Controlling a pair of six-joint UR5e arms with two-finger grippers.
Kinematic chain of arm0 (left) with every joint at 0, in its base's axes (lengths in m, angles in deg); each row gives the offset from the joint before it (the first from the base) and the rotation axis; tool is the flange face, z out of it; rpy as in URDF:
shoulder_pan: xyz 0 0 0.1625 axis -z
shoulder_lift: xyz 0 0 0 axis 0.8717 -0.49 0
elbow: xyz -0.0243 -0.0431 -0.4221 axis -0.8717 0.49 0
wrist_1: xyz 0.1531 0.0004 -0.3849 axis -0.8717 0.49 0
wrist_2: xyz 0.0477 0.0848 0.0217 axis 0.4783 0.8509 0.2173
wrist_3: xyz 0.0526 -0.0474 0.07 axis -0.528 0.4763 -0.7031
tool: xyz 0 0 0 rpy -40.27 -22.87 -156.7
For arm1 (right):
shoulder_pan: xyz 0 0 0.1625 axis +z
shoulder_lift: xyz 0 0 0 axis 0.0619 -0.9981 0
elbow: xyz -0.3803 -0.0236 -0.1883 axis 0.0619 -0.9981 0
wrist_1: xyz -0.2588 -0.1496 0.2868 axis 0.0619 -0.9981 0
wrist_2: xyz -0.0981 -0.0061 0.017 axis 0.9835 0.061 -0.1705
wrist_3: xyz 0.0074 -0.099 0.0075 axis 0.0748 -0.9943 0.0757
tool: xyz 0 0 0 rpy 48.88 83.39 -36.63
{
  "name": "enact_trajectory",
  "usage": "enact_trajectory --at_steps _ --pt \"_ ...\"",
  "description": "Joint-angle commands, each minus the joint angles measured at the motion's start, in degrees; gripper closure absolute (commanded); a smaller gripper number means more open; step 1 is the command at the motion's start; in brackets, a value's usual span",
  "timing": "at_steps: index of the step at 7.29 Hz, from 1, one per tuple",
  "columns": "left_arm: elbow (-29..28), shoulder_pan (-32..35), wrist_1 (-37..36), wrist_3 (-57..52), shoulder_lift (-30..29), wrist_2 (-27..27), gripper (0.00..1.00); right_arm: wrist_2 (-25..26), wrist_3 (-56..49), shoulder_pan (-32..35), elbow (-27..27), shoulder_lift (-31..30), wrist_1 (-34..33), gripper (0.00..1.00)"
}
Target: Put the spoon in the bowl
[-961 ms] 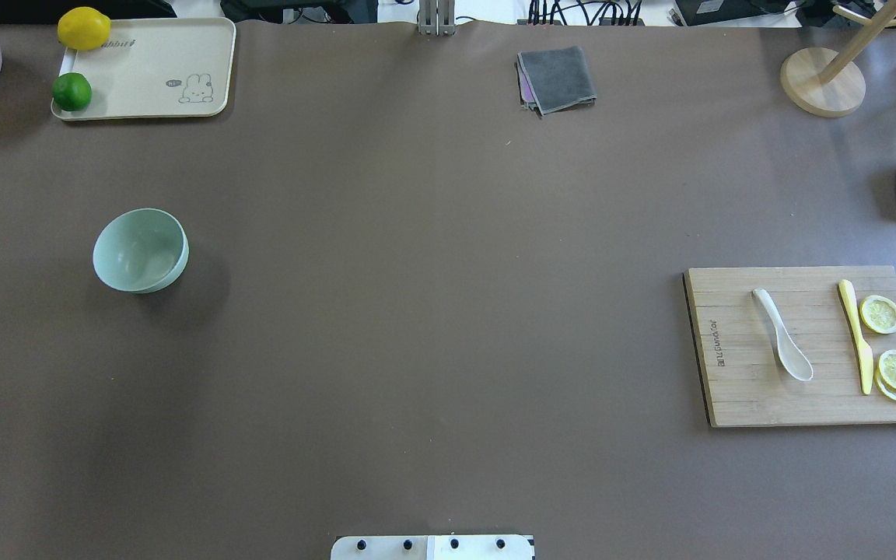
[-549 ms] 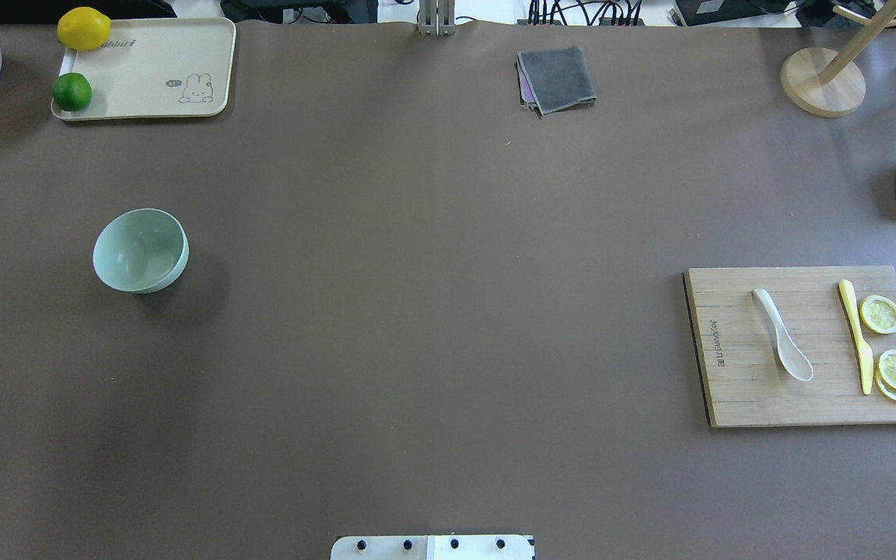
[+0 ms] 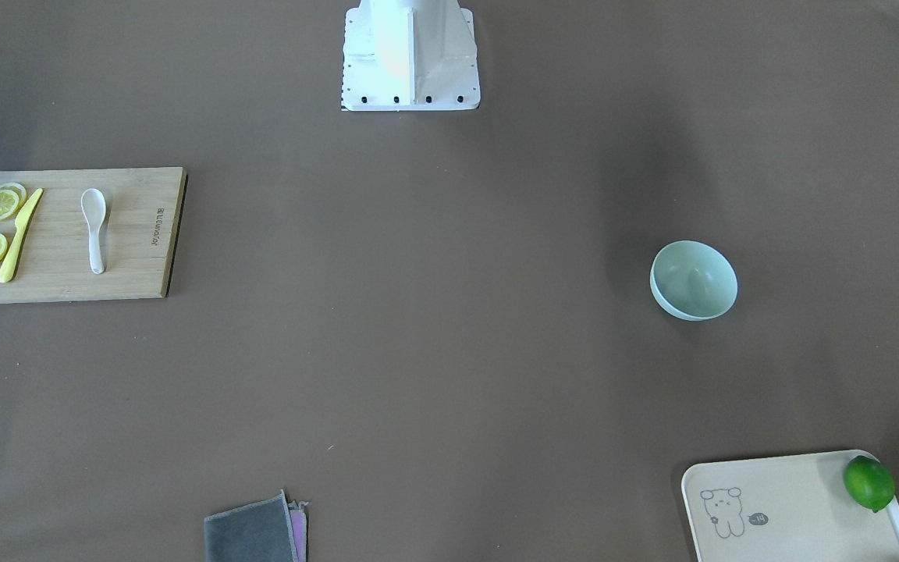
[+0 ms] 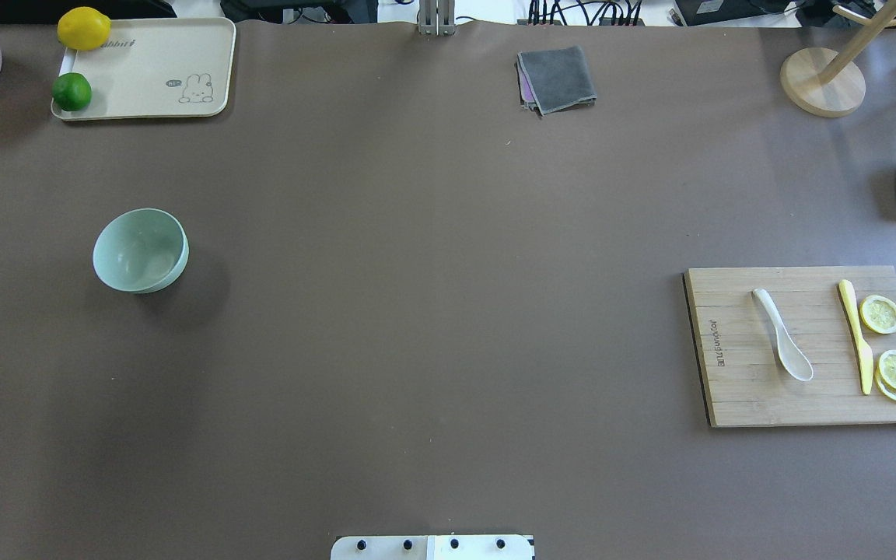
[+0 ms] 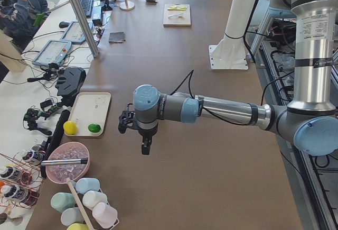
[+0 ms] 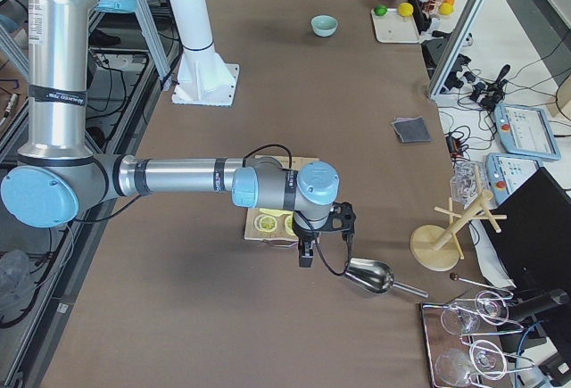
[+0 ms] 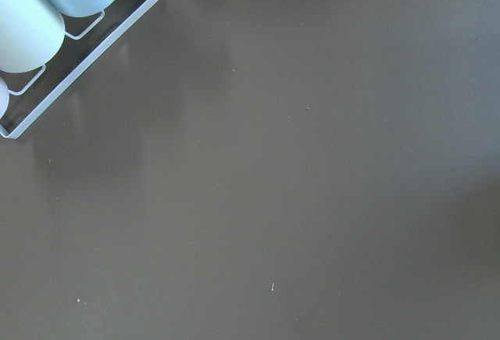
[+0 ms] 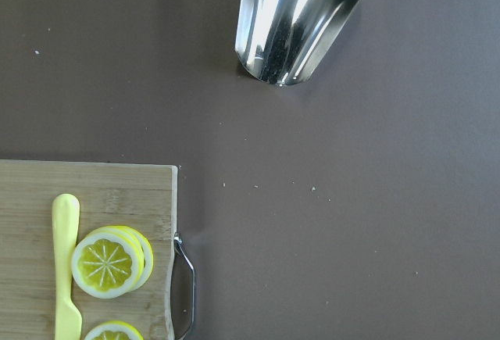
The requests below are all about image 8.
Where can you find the bamboo cutting board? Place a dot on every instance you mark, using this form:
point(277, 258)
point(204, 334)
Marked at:
point(141, 196)

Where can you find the steel scoop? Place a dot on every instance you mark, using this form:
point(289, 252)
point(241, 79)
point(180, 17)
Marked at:
point(282, 42)

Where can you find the upper lemon slice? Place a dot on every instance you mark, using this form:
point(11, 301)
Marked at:
point(112, 261)

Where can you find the lemon slice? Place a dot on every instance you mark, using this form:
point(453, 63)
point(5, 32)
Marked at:
point(114, 330)
point(112, 261)

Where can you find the yellow plastic knife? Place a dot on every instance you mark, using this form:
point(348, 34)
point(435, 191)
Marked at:
point(65, 224)

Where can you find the lower lemon slice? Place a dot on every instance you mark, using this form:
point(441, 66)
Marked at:
point(114, 330)

